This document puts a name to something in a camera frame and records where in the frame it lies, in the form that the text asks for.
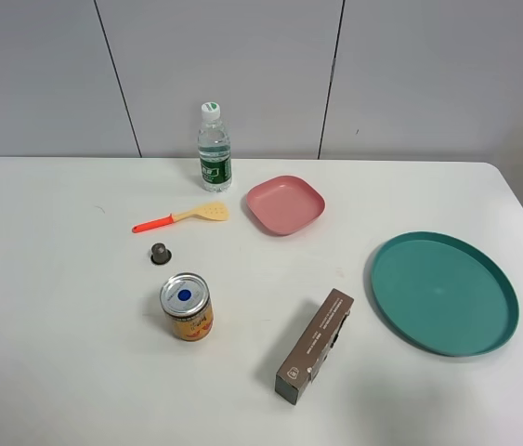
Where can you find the small grey coffee capsule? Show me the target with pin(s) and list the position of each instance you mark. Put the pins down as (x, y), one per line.
(160, 254)

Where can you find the pink square plate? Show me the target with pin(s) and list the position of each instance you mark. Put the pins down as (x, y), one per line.
(284, 205)

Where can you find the clear water bottle green label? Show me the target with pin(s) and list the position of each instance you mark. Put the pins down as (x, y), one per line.
(214, 149)

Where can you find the yellow tin can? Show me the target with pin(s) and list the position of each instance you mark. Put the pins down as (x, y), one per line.
(186, 301)

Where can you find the long brown cardboard box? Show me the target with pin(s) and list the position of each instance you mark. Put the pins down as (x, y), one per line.
(303, 363)

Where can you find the large teal round plate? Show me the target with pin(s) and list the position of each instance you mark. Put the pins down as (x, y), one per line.
(443, 295)

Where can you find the yellow spatula orange handle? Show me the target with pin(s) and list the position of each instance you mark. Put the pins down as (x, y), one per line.
(216, 211)

